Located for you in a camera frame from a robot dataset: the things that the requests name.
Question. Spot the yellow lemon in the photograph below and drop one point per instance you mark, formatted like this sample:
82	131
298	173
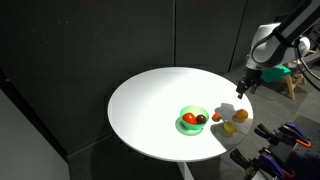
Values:
230	127

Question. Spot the wooden stool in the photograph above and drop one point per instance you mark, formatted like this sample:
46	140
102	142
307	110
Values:
293	83

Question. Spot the dark red plum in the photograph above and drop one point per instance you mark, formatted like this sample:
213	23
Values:
201	119

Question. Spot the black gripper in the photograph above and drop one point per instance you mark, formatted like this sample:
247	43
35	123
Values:
253	75

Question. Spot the green plastic bowl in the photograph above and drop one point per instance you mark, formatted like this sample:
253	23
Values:
191	128

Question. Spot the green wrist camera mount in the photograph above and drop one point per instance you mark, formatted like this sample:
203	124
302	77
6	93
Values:
275	73

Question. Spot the orange round fruit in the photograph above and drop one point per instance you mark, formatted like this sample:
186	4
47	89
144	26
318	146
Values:
242	114

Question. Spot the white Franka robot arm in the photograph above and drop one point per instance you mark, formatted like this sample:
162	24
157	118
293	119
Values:
283	36

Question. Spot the purple clamp orange tips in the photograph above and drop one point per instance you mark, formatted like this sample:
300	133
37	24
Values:
266	163
290	131

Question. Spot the white table pedestal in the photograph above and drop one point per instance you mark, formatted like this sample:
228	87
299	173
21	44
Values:
185	170

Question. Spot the small red tomato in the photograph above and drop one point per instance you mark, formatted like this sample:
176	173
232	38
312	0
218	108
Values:
216	117

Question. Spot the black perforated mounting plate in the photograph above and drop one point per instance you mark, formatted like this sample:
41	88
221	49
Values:
306	156

